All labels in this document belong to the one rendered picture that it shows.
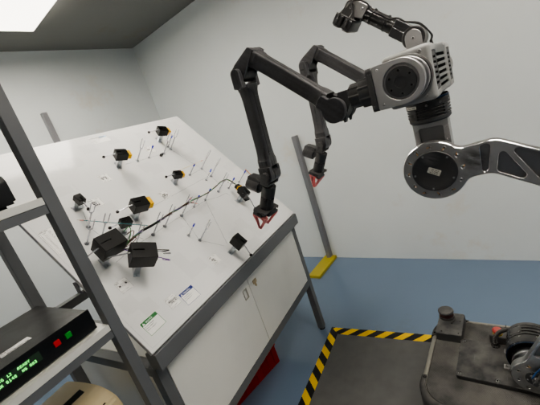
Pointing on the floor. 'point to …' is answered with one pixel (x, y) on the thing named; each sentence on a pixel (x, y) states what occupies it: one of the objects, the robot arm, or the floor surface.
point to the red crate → (261, 372)
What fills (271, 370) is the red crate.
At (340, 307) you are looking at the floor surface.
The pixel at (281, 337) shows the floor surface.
